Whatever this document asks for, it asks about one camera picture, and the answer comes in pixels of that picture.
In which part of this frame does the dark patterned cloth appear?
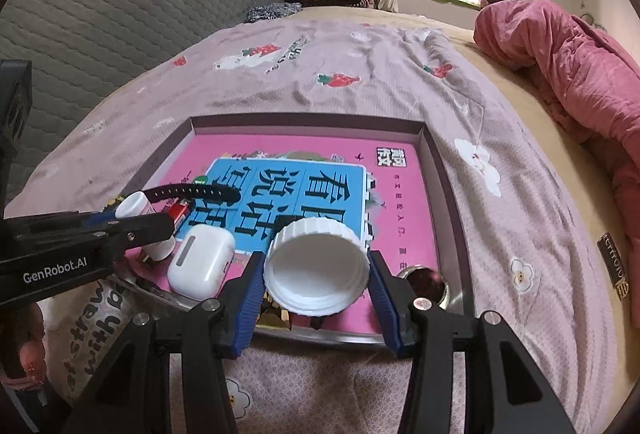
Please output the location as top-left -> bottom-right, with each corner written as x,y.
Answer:
245,2 -> 303,24

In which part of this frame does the grey quilted cover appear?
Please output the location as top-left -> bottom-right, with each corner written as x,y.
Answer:
0,0 -> 283,210

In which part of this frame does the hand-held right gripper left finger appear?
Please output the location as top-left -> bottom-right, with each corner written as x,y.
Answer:
60,251 -> 268,434

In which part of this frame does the shallow dark cardboard box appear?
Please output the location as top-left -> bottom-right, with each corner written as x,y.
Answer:
107,114 -> 476,350

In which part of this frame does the brass metal pot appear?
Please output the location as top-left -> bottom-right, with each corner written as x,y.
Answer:
407,266 -> 448,310

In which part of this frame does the black and gold mattress label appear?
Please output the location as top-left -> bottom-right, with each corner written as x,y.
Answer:
597,231 -> 632,300

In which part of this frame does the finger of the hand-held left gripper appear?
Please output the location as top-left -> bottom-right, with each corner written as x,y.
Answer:
5,209 -> 121,237
15,213 -> 175,261

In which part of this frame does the beige bed sheet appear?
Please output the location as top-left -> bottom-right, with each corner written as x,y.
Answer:
295,4 -> 640,415

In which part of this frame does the pink quilt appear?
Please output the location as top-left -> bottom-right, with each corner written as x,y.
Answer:
472,0 -> 640,235

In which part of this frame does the yellow and black wristwatch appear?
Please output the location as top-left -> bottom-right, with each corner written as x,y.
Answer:
102,183 -> 242,215

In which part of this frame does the person's left hand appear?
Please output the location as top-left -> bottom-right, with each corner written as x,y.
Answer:
10,306 -> 49,390

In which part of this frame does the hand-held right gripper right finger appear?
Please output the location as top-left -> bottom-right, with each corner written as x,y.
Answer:
367,250 -> 576,434

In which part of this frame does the white earbuds case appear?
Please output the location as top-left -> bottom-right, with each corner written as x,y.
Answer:
166,224 -> 236,301

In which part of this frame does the small white bottle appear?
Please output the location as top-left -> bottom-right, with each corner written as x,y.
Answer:
115,192 -> 176,262

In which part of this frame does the black and gold slim box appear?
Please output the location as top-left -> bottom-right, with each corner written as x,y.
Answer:
257,299 -> 294,331

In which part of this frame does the pink and blue book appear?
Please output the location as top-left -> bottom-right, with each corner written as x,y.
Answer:
125,134 -> 441,336

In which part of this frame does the strawberry printed blanket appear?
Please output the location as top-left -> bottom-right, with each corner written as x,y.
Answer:
5,19 -> 616,434

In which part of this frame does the white ribbed jar lid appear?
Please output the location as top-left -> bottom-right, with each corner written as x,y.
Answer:
263,219 -> 371,316

